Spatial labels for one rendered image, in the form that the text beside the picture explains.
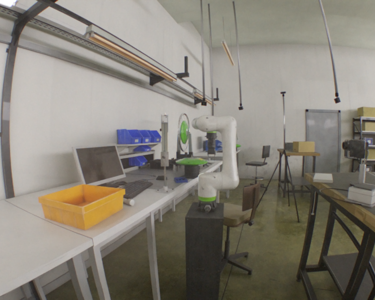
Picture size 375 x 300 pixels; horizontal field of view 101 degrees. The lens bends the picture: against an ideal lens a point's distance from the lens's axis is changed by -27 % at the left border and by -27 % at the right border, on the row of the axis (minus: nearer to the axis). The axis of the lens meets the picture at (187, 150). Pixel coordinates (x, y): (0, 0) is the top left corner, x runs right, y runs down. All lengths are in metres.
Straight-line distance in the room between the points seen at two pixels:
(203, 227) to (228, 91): 5.75
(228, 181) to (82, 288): 1.09
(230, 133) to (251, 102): 5.20
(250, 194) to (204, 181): 0.49
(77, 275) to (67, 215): 0.26
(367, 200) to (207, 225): 0.93
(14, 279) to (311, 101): 6.93
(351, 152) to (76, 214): 1.53
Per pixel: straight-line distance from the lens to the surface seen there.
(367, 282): 1.86
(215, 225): 1.36
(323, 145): 6.86
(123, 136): 2.42
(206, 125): 1.46
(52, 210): 1.08
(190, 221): 1.37
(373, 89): 7.82
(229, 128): 1.49
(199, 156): 4.50
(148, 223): 1.39
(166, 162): 1.48
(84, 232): 0.94
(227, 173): 1.48
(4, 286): 0.72
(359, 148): 1.49
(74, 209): 0.94
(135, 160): 2.59
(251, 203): 1.81
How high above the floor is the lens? 1.30
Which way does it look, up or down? 4 degrees down
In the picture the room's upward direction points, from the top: 1 degrees counter-clockwise
